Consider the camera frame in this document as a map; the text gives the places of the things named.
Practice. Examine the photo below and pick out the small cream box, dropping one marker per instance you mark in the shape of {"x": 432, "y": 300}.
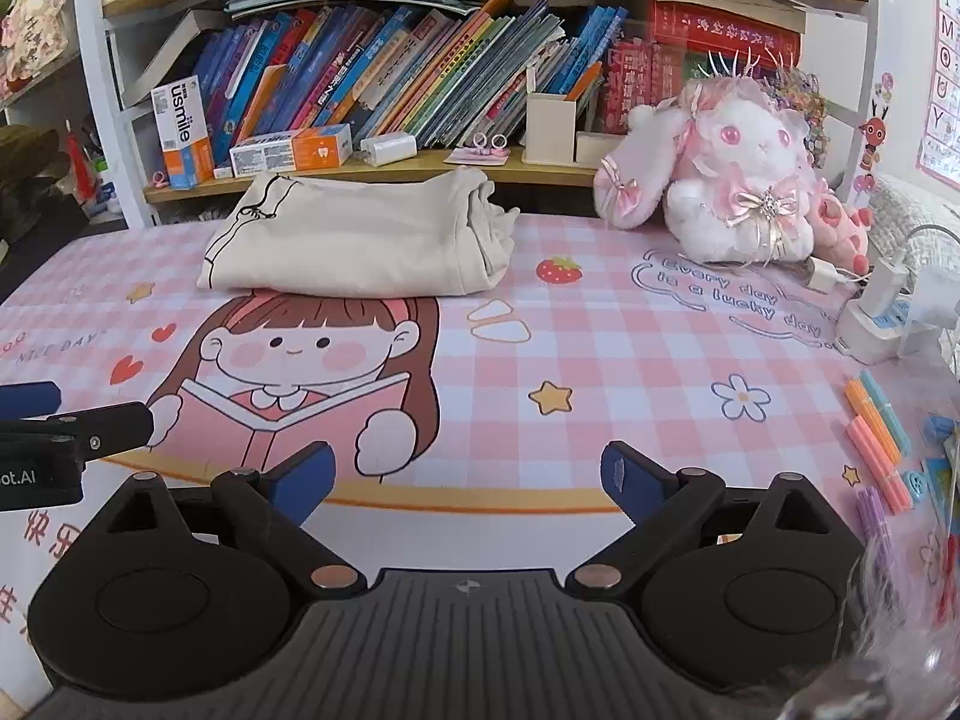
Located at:
{"x": 596, "y": 148}

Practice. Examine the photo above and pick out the alphabet wall poster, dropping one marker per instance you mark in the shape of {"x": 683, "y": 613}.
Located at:
{"x": 941, "y": 90}

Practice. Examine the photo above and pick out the small white plug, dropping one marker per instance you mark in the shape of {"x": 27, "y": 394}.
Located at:
{"x": 823, "y": 275}

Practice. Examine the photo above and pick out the row of colourful books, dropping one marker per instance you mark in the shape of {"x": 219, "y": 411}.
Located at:
{"x": 420, "y": 67}

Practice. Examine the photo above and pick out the bug wall sticker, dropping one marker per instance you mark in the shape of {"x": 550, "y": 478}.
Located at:
{"x": 871, "y": 135}

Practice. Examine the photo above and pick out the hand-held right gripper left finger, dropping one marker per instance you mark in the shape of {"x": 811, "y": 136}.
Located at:
{"x": 304, "y": 480}

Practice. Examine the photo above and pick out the orange marker pen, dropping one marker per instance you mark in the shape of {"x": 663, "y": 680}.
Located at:
{"x": 870, "y": 420}

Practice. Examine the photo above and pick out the white and wooden bookshelf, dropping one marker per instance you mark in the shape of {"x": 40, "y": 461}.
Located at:
{"x": 97, "y": 90}

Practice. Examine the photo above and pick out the pink counting sticks bundle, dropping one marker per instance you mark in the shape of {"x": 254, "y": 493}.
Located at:
{"x": 881, "y": 469}

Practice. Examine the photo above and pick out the tall white orange box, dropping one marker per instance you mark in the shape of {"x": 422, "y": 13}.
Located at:
{"x": 180, "y": 135}

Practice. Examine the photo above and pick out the cream printed t-shirt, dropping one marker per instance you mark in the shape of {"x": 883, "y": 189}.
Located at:
{"x": 352, "y": 247}

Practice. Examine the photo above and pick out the pink floral plush toy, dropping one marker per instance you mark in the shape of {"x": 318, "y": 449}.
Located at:
{"x": 34, "y": 22}

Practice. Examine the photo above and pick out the small pink plush toy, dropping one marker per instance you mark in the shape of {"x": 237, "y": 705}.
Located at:
{"x": 840, "y": 229}

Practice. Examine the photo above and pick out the teal counting sticks bundle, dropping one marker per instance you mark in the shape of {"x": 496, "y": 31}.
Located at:
{"x": 889, "y": 412}

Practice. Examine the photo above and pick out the pink scissors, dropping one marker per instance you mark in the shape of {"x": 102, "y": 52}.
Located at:
{"x": 487, "y": 142}

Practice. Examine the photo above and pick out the pink white plush rabbit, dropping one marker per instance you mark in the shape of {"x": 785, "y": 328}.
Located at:
{"x": 750, "y": 165}

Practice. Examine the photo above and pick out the purple counting sticks bundle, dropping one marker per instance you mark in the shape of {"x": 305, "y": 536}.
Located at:
{"x": 877, "y": 532}

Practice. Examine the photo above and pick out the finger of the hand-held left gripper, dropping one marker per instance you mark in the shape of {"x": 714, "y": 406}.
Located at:
{"x": 30, "y": 397}
{"x": 112, "y": 427}

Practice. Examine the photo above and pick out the clear plastic sheet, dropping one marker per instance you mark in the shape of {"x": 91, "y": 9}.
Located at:
{"x": 922, "y": 615}

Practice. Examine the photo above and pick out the cream pen holder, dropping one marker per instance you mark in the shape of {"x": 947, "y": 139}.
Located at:
{"x": 551, "y": 127}

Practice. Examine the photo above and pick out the blue plastic toy pieces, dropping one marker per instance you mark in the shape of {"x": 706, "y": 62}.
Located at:
{"x": 937, "y": 427}

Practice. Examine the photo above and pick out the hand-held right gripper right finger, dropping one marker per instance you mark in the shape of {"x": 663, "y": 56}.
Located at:
{"x": 626, "y": 480}

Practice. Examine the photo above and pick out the white charger plug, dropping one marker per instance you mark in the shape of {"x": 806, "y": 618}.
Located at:
{"x": 885, "y": 285}

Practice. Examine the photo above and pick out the red tassel ornament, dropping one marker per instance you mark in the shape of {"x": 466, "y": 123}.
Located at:
{"x": 75, "y": 157}

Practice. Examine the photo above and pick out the white quilted cloth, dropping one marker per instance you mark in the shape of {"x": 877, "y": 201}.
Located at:
{"x": 907, "y": 210}

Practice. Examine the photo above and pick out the flat white orange box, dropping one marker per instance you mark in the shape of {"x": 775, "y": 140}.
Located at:
{"x": 285, "y": 150}

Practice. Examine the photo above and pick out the pink checkered printed desk mat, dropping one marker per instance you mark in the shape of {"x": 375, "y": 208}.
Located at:
{"x": 637, "y": 360}

